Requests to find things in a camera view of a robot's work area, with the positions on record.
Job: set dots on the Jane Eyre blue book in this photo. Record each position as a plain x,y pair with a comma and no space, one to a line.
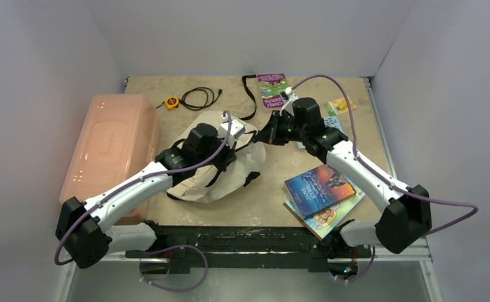
318,189

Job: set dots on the pink plastic storage box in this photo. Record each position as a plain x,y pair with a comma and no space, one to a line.
119,137

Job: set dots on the black table front rail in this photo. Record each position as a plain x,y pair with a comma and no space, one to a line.
178,249

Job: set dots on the beige canvas backpack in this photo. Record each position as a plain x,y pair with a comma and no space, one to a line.
210,184

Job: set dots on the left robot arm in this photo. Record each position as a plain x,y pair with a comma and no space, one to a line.
84,228

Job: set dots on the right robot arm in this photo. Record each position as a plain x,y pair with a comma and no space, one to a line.
405,214

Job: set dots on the colourful cartoon picture book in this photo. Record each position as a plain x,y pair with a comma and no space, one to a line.
322,223

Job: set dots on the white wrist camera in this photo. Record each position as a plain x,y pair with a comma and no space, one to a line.
289,97
231,129

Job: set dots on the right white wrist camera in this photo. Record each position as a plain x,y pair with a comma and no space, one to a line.
289,97

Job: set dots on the light blue Treehouse book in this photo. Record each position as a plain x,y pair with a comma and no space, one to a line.
331,122

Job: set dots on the yellow tape measure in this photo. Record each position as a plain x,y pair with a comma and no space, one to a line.
172,103

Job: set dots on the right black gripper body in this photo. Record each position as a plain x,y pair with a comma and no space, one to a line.
272,131

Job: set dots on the purple Treehouse book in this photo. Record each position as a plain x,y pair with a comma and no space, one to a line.
271,86

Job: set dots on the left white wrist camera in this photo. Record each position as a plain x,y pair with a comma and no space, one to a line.
231,129

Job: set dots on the banana picture card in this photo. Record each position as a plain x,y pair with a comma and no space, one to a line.
337,106

